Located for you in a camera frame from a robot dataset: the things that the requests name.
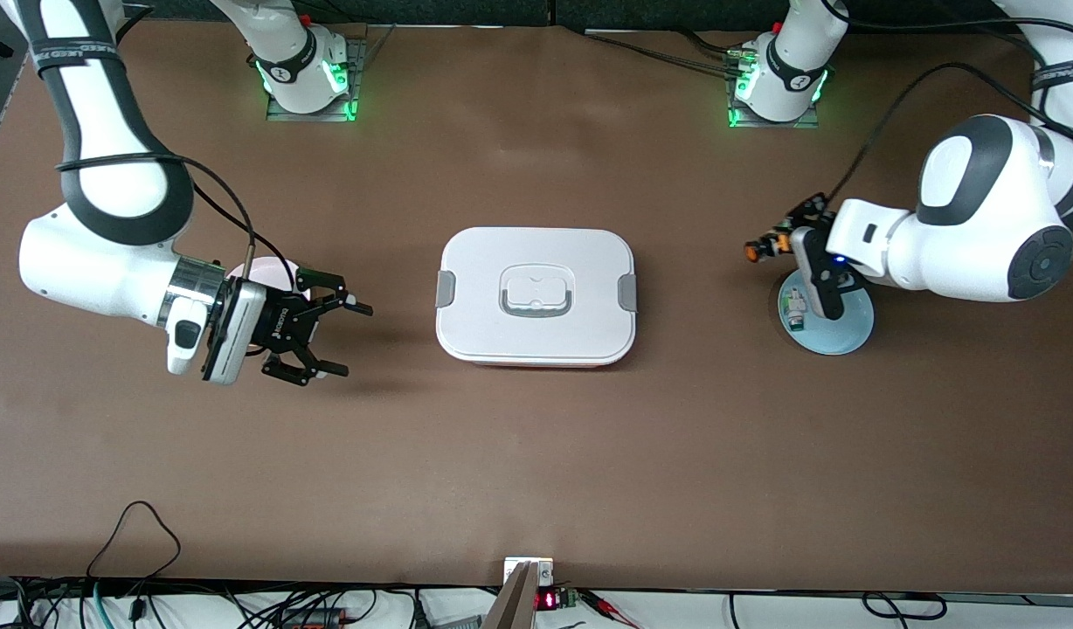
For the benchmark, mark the pink round plate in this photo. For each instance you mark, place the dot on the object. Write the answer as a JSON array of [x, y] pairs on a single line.
[[270, 271]]

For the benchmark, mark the light blue round plate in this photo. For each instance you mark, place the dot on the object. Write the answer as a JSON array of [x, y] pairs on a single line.
[[838, 336]]

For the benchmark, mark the red black clip leads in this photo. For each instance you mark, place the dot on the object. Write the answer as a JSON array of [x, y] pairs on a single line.
[[602, 603]]

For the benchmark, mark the aluminium camera mount bar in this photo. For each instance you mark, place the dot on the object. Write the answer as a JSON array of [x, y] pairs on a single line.
[[512, 603]]

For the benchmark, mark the orange black push-button switch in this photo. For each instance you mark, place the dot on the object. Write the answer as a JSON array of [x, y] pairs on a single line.
[[752, 252]]

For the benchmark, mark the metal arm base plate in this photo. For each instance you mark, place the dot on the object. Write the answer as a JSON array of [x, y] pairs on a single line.
[[351, 112], [739, 120]]

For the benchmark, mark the red digit display module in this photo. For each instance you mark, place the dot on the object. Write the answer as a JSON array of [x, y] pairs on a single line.
[[547, 600]]

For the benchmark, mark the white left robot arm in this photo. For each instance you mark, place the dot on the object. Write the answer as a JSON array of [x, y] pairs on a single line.
[[982, 210]]

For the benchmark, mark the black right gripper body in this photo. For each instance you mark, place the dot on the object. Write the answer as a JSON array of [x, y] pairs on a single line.
[[282, 324]]

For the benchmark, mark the small white mount bracket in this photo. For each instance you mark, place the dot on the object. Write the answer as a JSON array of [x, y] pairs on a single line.
[[545, 572]]

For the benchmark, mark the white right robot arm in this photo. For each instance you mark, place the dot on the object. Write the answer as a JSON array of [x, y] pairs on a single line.
[[91, 271]]

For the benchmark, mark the green white push-button switch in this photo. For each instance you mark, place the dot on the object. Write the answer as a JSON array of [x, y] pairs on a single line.
[[795, 316]]

